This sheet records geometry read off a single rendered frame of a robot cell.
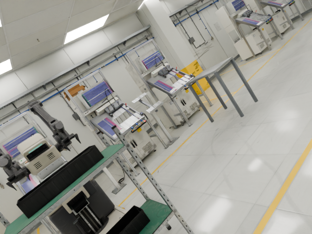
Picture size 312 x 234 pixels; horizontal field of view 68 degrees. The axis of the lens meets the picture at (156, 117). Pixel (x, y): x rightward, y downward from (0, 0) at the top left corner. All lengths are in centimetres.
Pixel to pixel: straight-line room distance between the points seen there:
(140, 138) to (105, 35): 331
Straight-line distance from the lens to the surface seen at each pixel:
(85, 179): 154
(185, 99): 504
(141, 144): 437
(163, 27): 687
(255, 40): 734
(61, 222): 259
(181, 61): 676
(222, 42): 894
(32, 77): 590
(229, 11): 737
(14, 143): 414
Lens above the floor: 123
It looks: 9 degrees down
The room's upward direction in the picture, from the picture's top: 34 degrees counter-clockwise
